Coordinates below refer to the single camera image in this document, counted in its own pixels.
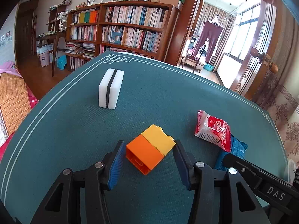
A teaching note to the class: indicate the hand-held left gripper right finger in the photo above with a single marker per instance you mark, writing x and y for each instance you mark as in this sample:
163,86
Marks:
184,165

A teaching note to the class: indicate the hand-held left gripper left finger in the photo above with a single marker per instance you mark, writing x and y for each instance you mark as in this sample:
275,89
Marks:
115,168

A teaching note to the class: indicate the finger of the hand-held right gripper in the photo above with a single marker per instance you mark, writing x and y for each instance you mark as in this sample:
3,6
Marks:
243,165

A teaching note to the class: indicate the plain blue snack packet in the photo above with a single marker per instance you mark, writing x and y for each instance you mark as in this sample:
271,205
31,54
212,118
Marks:
238,147

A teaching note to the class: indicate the orange toy block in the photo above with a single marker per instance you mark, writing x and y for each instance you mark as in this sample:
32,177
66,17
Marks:
144,154

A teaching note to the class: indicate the yellow toy block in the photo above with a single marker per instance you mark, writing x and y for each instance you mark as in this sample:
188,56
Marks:
157,138

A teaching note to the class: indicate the red and white snack packet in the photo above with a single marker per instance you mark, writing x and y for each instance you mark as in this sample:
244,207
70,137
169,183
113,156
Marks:
212,130

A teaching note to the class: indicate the white sponge with black stripe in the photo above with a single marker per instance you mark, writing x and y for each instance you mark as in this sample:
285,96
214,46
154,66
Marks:
105,88

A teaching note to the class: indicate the blue wash basin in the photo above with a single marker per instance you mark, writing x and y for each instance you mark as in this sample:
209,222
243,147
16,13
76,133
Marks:
208,67

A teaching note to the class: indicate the blue plastic stool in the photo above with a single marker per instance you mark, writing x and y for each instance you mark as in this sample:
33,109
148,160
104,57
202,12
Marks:
62,63

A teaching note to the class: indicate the orange checked cushion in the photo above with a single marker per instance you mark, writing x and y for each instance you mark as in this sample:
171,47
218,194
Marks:
12,98

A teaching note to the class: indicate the pink bin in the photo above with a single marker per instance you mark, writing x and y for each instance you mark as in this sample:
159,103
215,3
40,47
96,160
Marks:
44,59

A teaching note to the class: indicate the hanging purple pants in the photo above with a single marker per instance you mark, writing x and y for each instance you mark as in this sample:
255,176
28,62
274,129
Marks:
208,37

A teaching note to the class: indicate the window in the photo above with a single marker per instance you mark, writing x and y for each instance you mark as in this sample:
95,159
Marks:
245,30

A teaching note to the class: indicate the wooden bookshelf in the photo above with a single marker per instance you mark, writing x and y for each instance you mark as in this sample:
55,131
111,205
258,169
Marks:
99,32

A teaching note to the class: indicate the beige curtain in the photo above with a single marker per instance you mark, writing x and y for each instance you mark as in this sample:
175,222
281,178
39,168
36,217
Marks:
227,28

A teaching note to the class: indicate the wooden desk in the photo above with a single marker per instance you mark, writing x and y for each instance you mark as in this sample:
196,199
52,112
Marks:
56,42

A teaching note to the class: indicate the rows of books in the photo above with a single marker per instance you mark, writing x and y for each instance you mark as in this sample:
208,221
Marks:
130,25

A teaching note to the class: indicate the small wooden shelf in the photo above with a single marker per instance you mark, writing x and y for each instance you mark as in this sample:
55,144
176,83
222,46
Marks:
57,18

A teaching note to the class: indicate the dark wooden door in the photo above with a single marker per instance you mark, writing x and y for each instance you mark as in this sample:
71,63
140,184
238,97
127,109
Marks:
25,32

